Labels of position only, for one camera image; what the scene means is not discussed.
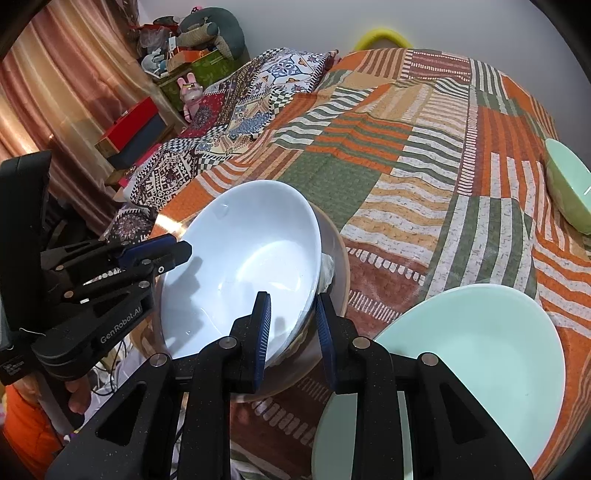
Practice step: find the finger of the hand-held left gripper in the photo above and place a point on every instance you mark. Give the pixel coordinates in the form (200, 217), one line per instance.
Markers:
(141, 249)
(173, 256)

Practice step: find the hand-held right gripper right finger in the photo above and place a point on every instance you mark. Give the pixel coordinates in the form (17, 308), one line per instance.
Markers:
(325, 350)

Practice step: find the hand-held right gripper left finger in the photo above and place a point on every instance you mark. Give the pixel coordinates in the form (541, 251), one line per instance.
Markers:
(261, 341)

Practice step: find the white bowl with black dots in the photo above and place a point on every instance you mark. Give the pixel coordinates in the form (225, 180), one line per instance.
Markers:
(249, 249)

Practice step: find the pink bowl with brown rim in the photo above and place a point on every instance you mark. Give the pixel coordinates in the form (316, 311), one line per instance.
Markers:
(333, 244)

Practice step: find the mint green plate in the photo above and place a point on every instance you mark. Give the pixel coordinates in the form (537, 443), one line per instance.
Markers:
(461, 350)

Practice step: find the person's left hand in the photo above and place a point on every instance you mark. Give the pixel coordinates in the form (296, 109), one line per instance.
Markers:
(79, 397)

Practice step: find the orange jacket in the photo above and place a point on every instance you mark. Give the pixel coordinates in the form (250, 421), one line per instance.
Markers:
(27, 415)

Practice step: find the dark blue box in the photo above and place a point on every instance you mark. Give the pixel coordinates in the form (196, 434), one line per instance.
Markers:
(141, 143)

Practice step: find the red box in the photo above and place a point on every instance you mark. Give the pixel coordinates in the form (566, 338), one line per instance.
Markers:
(127, 124)

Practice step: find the patterned patchwork blanket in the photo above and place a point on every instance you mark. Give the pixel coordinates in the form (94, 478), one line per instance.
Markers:
(231, 120)

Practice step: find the pink bunny toy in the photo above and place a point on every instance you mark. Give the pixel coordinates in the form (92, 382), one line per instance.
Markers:
(190, 97)

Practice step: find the brown striped curtain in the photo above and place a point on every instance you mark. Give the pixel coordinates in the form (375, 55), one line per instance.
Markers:
(69, 83)

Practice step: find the small grey-blue toy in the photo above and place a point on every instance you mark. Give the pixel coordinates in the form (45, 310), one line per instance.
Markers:
(153, 62)

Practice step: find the green box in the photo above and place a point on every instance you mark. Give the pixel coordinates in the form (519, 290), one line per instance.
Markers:
(207, 69)

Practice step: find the orange box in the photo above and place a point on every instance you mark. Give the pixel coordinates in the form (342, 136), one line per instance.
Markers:
(184, 59)

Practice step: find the striped patchwork bedspread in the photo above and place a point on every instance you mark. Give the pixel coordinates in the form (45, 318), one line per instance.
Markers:
(415, 161)

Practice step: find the grey plush toy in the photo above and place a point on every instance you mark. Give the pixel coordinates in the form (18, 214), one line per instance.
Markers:
(210, 30)

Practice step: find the mint green bowl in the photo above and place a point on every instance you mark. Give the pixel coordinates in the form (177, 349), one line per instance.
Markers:
(570, 184)

